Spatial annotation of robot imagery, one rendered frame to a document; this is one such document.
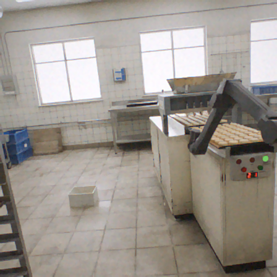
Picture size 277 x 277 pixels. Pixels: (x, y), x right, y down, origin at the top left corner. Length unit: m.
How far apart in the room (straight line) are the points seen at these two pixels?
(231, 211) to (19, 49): 5.26
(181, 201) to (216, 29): 4.09
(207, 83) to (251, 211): 1.09
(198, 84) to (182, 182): 0.87
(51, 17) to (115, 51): 1.48
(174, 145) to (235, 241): 0.87
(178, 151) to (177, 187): 0.34
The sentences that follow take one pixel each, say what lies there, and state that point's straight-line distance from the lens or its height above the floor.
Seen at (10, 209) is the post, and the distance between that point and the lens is 1.24.
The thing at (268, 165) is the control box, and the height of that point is 0.77.
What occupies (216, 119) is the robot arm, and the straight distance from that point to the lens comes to 1.24.
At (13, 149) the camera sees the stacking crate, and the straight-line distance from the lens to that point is 5.26.
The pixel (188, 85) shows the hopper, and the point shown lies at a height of 1.25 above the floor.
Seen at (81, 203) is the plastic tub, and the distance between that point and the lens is 2.91.
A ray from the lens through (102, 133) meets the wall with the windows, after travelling 5.49.
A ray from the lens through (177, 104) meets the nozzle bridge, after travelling 2.15.
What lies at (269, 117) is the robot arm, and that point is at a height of 1.15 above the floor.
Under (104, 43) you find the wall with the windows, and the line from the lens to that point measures 5.42.
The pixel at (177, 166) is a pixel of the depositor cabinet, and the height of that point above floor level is 0.56.
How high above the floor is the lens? 1.30
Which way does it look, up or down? 13 degrees down
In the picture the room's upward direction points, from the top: 6 degrees counter-clockwise
